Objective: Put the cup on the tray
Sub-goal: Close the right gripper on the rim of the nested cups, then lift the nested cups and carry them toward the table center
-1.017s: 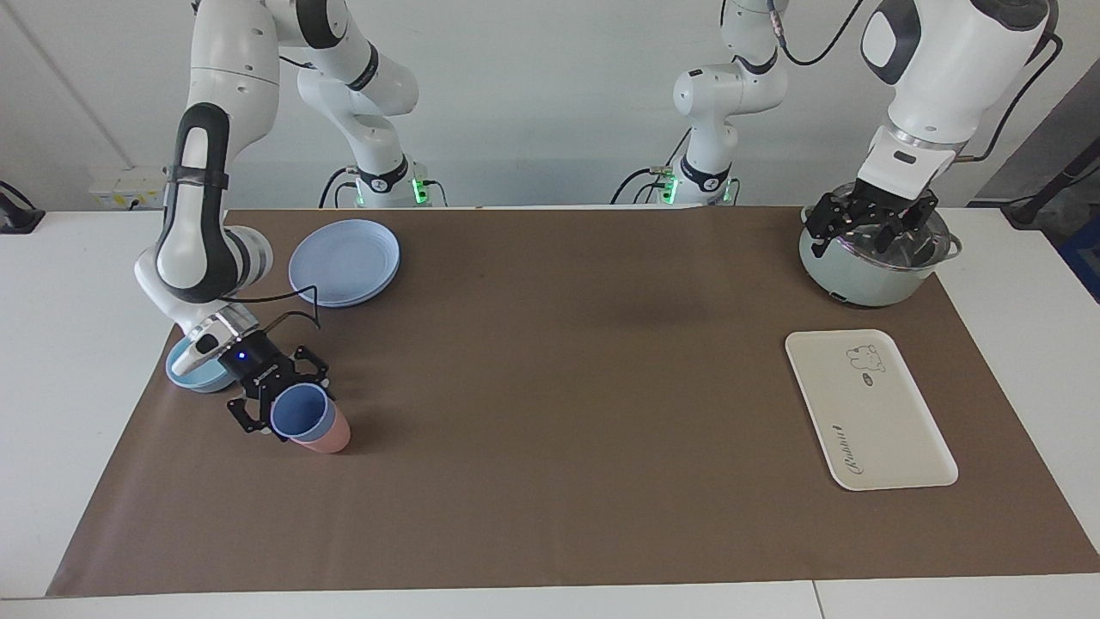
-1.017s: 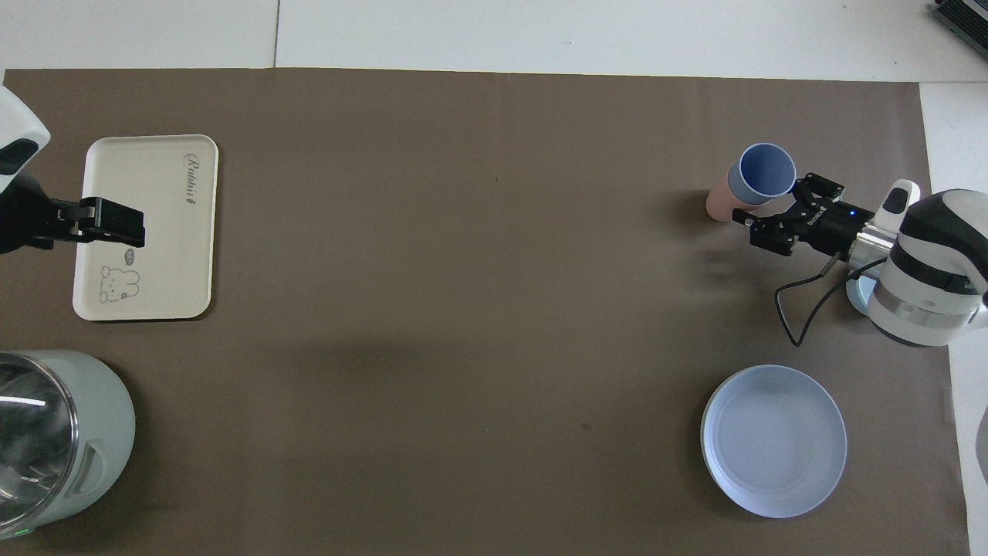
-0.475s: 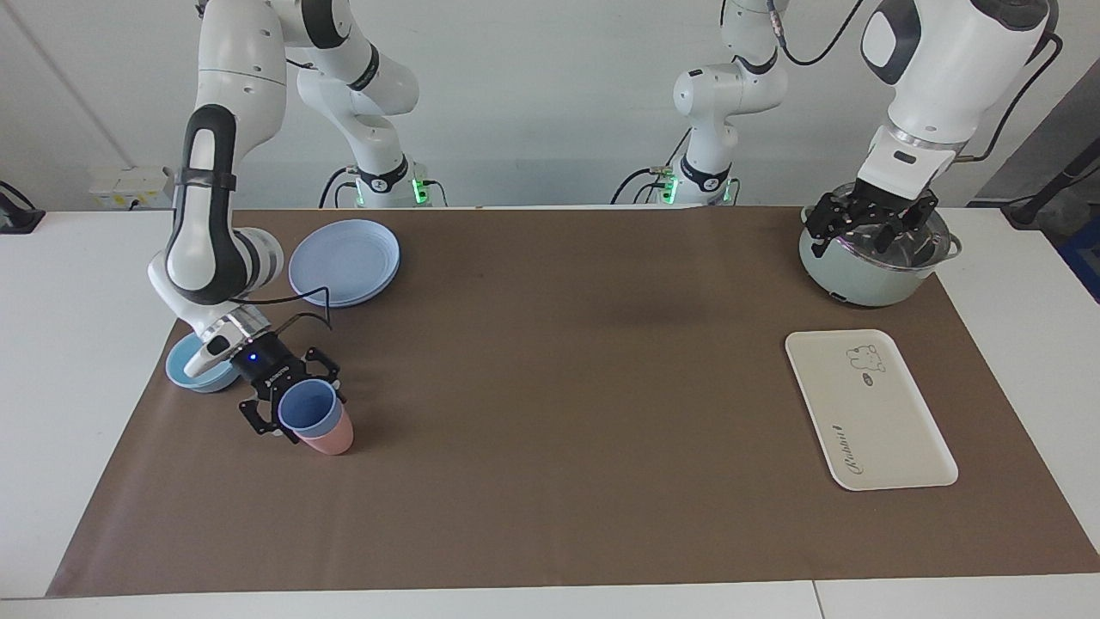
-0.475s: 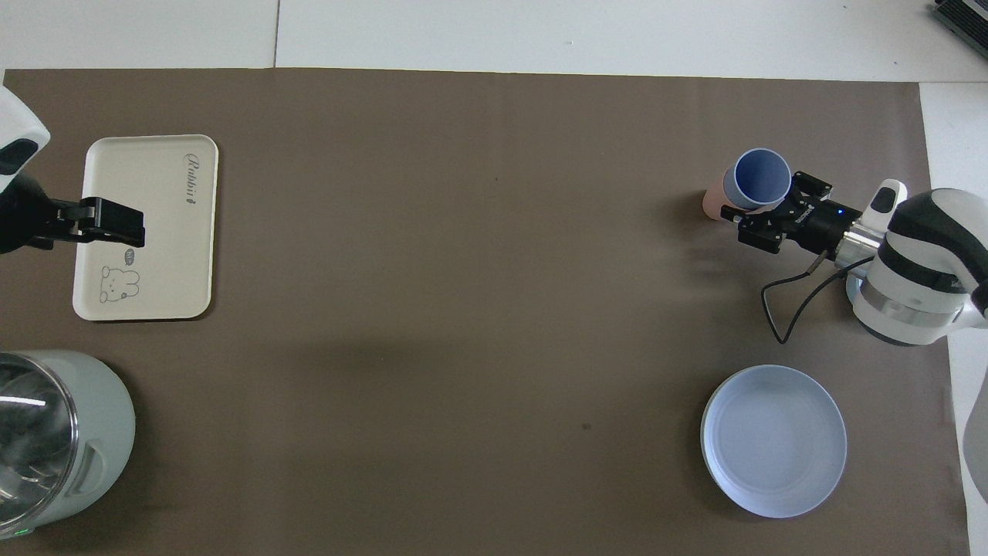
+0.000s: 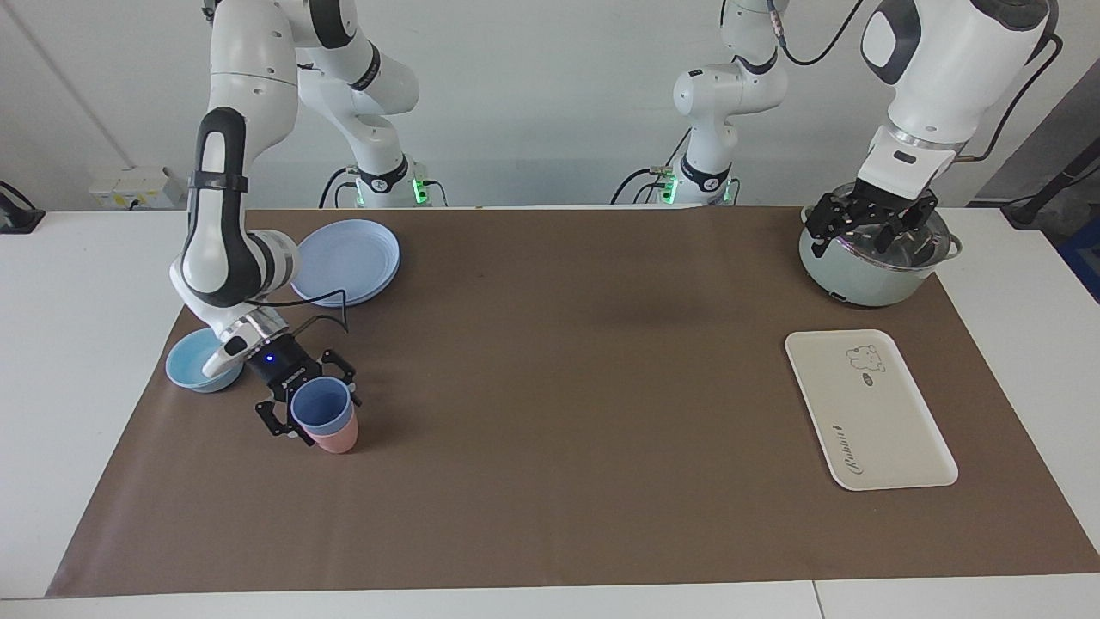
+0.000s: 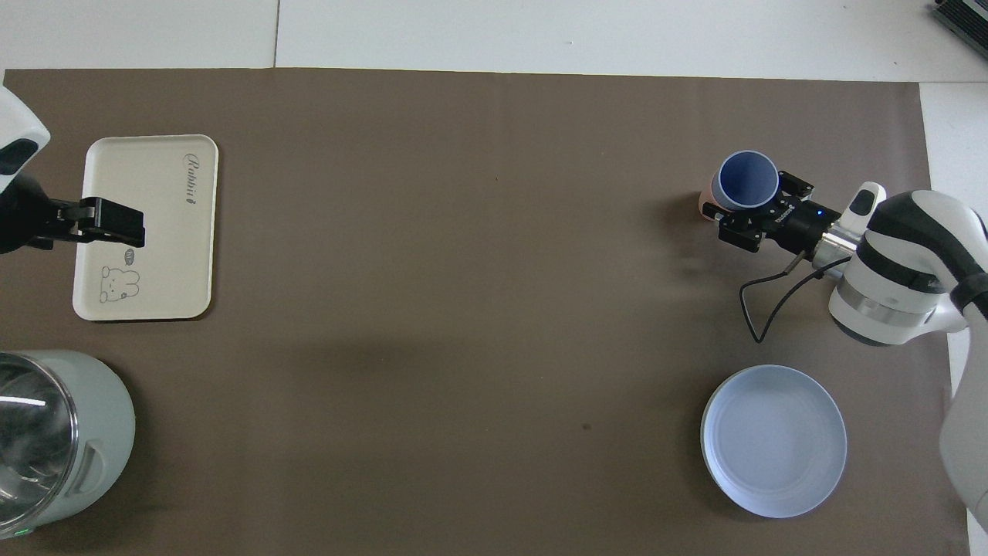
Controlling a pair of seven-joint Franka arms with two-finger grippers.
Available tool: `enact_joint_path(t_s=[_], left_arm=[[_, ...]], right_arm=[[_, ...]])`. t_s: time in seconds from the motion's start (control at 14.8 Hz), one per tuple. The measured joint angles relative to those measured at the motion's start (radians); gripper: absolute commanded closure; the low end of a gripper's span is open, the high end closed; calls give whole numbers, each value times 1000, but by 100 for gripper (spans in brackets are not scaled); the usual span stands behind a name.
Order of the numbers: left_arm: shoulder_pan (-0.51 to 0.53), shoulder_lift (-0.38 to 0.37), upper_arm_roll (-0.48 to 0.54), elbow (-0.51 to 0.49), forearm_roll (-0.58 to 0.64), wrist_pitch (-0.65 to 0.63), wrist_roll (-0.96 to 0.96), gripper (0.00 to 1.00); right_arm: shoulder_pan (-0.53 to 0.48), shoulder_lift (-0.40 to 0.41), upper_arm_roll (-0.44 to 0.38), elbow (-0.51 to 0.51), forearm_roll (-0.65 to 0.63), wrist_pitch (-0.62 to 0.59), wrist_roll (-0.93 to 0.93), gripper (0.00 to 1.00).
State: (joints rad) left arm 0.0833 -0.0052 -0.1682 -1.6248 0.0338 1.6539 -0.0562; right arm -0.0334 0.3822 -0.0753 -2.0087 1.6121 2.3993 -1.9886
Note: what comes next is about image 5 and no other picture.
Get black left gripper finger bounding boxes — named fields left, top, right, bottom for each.
left=804, top=193, right=860, bottom=257
left=877, top=199, right=939, bottom=254

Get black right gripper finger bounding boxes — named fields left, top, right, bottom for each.
left=322, top=351, right=362, bottom=407
left=255, top=395, right=315, bottom=446

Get periwinkle blue plastic cup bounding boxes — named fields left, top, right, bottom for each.
left=290, top=377, right=356, bottom=435

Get pink plastic cup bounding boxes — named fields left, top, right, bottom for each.
left=307, top=413, right=358, bottom=454

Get cream tray with bear print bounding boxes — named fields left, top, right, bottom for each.
left=785, top=329, right=959, bottom=492

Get pale green cooking pot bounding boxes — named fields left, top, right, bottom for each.
left=798, top=182, right=963, bottom=308

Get light blue bowl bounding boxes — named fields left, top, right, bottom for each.
left=165, top=328, right=244, bottom=394

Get periwinkle blue plate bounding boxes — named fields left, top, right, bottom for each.
left=290, top=219, right=401, bottom=309

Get blue box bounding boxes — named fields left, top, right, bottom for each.
left=1057, top=215, right=1100, bottom=303

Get brown table mat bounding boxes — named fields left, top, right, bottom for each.
left=45, top=205, right=1100, bottom=598

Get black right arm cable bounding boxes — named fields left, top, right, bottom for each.
left=258, top=288, right=350, bottom=338

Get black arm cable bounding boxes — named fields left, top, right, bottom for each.
left=258, top=288, right=350, bottom=338
left=767, top=0, right=1065, bottom=162

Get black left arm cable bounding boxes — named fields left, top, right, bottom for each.
left=767, top=0, right=1065, bottom=162

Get black base cable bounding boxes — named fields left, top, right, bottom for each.
left=320, top=166, right=358, bottom=209
left=610, top=129, right=693, bottom=205

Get white wall socket box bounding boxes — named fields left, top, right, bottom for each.
left=89, top=166, right=186, bottom=211

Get black clamp mount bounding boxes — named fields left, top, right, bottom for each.
left=0, top=181, right=46, bottom=235

